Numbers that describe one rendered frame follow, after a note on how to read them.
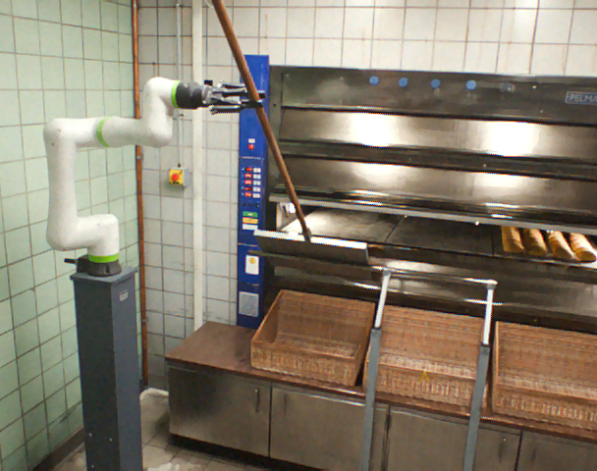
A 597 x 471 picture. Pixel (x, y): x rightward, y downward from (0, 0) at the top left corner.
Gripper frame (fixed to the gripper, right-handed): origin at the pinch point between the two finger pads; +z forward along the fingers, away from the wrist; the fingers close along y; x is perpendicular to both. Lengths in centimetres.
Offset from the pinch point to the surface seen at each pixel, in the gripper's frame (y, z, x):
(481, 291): -7, 85, -154
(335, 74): -89, -2, -85
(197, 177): -43, -80, -125
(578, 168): -59, 121, -108
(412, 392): 53, 57, -143
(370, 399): 62, 39, -136
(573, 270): -21, 127, -142
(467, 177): -54, 70, -117
